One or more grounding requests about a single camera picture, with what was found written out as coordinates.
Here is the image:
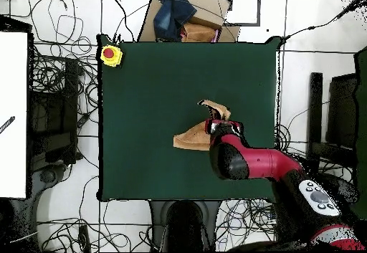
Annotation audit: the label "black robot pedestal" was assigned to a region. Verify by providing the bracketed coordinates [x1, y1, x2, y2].
[150, 199, 222, 252]

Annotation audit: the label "folded brown towel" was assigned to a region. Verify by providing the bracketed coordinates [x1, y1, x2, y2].
[181, 22, 217, 43]

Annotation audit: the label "thick black cable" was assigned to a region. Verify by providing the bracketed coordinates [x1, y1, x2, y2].
[279, 0, 367, 46]

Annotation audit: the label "black striped rod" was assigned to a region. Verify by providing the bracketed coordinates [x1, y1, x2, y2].
[0, 115, 16, 135]

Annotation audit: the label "white panel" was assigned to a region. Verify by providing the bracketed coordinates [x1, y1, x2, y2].
[0, 31, 29, 199]

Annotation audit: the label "dark green table cloth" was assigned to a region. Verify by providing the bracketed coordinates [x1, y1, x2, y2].
[96, 34, 282, 203]

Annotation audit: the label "tan terry towel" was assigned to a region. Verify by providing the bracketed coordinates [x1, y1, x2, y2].
[172, 99, 232, 151]

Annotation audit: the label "yellow emergency stop button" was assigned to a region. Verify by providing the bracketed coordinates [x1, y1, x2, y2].
[100, 44, 123, 67]

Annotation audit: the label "black caster base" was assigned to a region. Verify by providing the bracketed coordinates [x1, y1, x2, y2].
[335, 175, 361, 205]
[31, 163, 68, 202]

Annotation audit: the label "blue denim jeans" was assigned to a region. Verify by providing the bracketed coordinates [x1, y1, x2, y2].
[153, 0, 198, 42]

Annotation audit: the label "black equipment stand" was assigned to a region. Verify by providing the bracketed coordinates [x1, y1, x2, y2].
[28, 57, 80, 168]

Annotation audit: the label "green cloth covered furniture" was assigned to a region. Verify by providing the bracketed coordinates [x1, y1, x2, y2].
[340, 46, 367, 220]

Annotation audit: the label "brown cardboard box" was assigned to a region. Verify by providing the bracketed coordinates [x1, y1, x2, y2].
[137, 0, 242, 43]

